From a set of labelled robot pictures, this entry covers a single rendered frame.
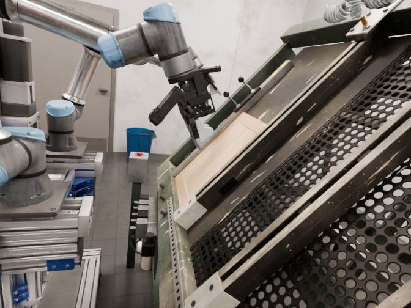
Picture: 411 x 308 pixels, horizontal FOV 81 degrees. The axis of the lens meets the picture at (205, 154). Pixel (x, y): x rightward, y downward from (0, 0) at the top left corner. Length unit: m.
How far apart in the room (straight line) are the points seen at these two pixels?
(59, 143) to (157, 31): 0.92
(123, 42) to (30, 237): 0.71
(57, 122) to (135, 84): 2.94
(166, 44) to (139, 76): 3.62
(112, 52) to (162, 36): 0.12
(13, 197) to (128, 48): 0.59
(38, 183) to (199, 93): 0.59
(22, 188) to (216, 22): 3.97
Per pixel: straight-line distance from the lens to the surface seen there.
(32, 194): 0.94
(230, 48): 4.55
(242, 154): 0.97
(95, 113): 4.25
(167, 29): 0.60
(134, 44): 0.61
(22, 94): 1.13
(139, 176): 1.68
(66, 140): 1.38
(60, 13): 0.80
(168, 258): 0.97
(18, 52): 1.12
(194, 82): 0.63
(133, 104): 4.25
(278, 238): 0.64
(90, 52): 1.44
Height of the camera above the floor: 1.51
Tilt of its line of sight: 18 degrees down
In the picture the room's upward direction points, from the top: 10 degrees clockwise
